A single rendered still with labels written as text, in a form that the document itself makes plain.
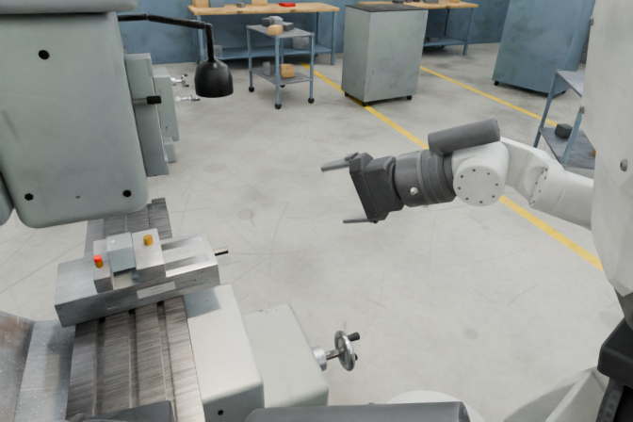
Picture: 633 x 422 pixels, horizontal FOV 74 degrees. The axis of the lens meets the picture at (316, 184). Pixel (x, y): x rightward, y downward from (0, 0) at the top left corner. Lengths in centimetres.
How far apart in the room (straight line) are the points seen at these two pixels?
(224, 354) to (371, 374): 118
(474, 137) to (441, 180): 8
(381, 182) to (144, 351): 62
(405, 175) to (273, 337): 73
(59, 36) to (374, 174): 48
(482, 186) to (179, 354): 69
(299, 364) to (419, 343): 120
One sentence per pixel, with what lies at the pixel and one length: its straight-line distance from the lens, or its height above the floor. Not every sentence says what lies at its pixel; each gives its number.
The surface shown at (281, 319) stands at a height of 77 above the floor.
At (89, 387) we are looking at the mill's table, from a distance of 100.
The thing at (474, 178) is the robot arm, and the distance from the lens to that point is 61.
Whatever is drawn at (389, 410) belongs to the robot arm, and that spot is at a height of 155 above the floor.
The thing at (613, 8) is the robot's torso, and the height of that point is 168.
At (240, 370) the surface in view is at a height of 89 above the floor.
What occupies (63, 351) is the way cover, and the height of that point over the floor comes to 90.
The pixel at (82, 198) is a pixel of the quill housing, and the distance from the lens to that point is 74.
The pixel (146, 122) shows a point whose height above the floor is 144.
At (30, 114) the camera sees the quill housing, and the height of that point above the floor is 150.
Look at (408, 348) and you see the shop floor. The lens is 227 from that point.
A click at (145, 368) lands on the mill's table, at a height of 97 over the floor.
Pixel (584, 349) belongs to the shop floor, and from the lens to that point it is 261.
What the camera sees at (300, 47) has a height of 26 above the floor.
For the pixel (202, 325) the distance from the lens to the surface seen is 114.
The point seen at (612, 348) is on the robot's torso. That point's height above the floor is 142.
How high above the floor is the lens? 171
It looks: 29 degrees down
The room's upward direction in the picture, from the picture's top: 2 degrees clockwise
